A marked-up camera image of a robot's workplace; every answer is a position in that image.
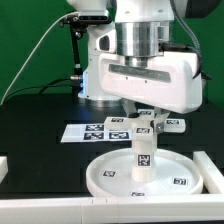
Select grey camera cable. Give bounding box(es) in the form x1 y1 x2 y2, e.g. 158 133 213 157
0 12 79 107

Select white round table top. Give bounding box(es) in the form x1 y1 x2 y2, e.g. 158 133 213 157
86 148 203 197

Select white cross-shaped table base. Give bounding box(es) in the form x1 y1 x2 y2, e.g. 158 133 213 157
104 109 186 135

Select white right fence rail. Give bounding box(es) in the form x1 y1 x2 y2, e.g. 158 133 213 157
193 151 224 195

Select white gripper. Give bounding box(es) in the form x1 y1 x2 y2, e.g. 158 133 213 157
99 51 202 134

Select white marker sheet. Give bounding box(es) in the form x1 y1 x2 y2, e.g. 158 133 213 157
61 123 131 143

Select black camera on stand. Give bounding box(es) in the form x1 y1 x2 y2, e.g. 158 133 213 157
59 10 112 80

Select white left fence rail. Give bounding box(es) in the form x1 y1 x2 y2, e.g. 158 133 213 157
0 156 8 184

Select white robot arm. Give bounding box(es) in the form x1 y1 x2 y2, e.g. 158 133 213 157
67 0 221 133

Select white fence rail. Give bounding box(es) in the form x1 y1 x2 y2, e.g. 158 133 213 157
193 151 224 195
0 194 224 224
0 156 8 184

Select black base cable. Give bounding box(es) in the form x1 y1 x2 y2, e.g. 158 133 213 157
3 77 84 104

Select white front fence rail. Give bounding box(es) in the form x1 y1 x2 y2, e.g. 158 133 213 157
0 194 224 224

